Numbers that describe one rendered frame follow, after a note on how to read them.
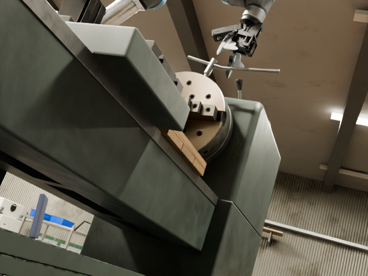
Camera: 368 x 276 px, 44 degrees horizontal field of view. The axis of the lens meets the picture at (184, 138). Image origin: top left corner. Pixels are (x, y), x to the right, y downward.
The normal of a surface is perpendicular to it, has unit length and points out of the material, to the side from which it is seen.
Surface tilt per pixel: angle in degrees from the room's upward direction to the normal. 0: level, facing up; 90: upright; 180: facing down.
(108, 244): 90
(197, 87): 90
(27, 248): 90
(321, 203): 90
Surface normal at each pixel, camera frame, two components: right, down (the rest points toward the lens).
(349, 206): -0.20, -0.37
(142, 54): 0.90, 0.17
